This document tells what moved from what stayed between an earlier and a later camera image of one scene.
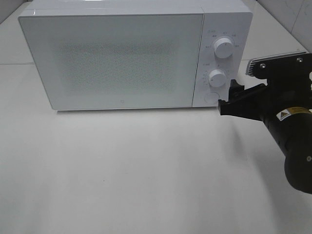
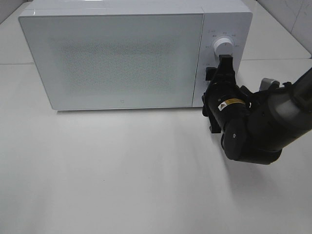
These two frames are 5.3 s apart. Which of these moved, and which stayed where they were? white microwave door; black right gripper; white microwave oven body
Moved: black right gripper
Stayed: white microwave door; white microwave oven body
